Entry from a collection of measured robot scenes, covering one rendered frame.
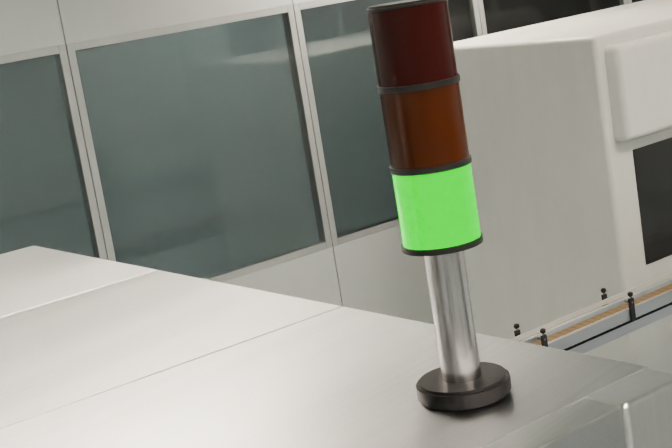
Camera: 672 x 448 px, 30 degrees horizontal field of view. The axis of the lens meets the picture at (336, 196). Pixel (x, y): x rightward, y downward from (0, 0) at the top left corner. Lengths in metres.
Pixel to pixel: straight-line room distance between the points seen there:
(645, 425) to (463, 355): 0.12
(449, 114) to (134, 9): 5.03
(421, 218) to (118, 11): 4.99
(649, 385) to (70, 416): 0.40
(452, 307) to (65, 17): 4.89
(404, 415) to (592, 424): 0.12
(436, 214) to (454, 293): 0.05
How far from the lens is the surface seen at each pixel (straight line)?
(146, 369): 0.98
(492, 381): 0.79
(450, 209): 0.75
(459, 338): 0.79
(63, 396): 0.96
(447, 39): 0.75
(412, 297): 6.70
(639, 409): 0.78
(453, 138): 0.75
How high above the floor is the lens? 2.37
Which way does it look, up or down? 10 degrees down
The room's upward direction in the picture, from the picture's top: 9 degrees counter-clockwise
